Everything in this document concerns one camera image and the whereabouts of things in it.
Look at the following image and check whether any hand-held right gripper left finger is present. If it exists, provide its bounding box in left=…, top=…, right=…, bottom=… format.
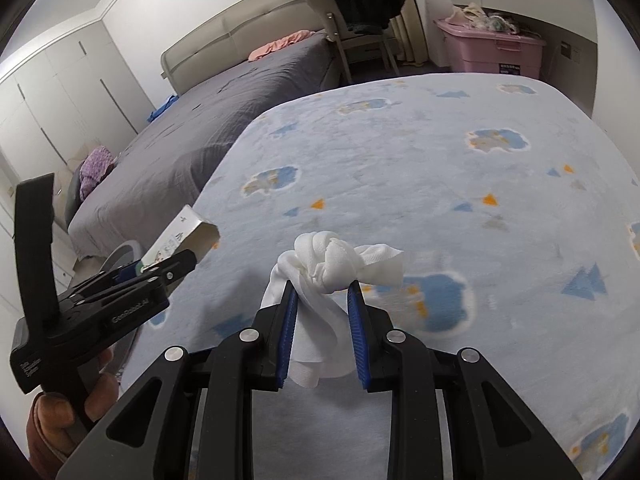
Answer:
left=55, top=280, right=301, bottom=480

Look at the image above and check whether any long white carton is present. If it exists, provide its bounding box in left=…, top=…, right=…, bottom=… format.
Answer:
left=140, top=205, right=221, bottom=273

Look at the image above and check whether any light blue printed blanket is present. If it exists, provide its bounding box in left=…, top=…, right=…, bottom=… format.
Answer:
left=120, top=74, right=640, bottom=480

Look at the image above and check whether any pile of clothes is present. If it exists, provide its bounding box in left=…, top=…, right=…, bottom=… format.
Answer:
left=447, top=4, right=544, bottom=36

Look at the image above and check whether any white tissue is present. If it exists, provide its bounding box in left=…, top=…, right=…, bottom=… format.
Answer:
left=260, top=230, right=405, bottom=390

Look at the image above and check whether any blue cloth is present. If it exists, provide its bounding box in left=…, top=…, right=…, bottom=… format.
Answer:
left=147, top=94, right=179, bottom=122

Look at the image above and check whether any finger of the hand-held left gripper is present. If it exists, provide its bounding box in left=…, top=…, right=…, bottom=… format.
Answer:
left=75, top=249, right=199, bottom=312
left=69, top=261, right=147, bottom=298

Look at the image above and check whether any beige chair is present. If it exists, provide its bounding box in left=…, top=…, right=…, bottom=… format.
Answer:
left=305, top=0, right=402, bottom=86

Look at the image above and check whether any purple fuzzy cloth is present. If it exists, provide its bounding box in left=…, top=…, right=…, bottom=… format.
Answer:
left=79, top=145, right=119, bottom=199

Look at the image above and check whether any pink storage box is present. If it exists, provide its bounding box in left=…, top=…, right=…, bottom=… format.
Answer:
left=434, top=16, right=546, bottom=80

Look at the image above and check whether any white wardrobe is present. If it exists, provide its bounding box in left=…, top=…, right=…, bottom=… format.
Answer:
left=0, top=10, right=162, bottom=281

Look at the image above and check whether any person's left hand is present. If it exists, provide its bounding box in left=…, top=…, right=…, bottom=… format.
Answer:
left=27, top=345, right=122, bottom=467

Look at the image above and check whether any pink cloth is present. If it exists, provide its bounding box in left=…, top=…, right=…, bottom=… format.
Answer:
left=248, top=30, right=317, bottom=63

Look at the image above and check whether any bed with grey sheet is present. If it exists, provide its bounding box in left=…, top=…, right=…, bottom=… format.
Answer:
left=67, top=27, right=342, bottom=256

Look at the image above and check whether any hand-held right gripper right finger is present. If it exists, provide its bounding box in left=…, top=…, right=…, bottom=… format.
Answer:
left=346, top=280, right=583, bottom=480

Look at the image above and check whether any beige curtain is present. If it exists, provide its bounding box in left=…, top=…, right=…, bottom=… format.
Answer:
left=382, top=0, right=451, bottom=69

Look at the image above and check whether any beige padded headboard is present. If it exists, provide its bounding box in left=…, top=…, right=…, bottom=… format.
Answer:
left=160, top=0, right=331, bottom=94

